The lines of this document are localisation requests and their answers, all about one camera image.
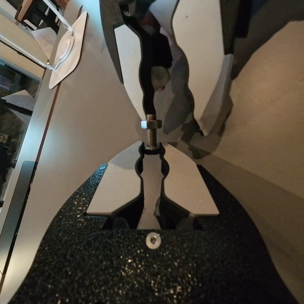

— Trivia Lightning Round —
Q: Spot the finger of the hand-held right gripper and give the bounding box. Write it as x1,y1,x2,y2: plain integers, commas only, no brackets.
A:
114,22,158,119
164,0,235,138

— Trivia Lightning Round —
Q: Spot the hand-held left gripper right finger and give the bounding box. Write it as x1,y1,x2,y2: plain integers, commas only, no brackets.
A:
161,142,219,217

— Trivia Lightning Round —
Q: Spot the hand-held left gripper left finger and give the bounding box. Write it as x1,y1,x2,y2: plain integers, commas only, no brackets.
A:
85,141,145,217

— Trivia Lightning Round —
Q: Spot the steel hex bolt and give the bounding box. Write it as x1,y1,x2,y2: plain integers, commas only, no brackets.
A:
142,114,165,155

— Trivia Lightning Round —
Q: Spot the steel hex nut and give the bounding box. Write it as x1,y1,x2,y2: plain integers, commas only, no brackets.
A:
140,119,163,130

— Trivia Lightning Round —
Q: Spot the person's right hand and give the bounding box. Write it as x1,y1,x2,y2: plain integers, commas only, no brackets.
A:
151,66,170,92

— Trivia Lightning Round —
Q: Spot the dark background furniture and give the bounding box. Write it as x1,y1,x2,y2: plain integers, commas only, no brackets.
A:
14,0,60,32

